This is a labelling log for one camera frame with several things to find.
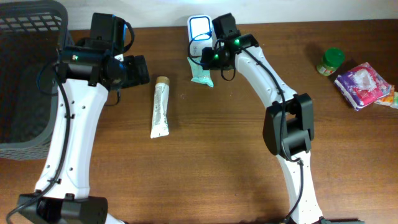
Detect teal wet wipes pack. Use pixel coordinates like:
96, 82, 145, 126
187, 57, 214, 88

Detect white tube with tan cap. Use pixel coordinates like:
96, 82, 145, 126
150, 77, 170, 139

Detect green lid jar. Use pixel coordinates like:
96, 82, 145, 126
317, 47, 345, 76

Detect pink purple tissue pack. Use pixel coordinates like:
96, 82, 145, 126
334, 62, 392, 111

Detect orange small tissue box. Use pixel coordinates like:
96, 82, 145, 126
375, 85, 395, 106

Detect green small tissue box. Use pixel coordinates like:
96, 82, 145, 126
390, 91, 398, 109

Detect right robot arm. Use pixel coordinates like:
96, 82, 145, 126
201, 13, 323, 223

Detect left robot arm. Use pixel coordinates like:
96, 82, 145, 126
13, 13, 150, 223

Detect dark grey plastic basket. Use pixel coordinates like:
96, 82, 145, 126
1, 1, 73, 161

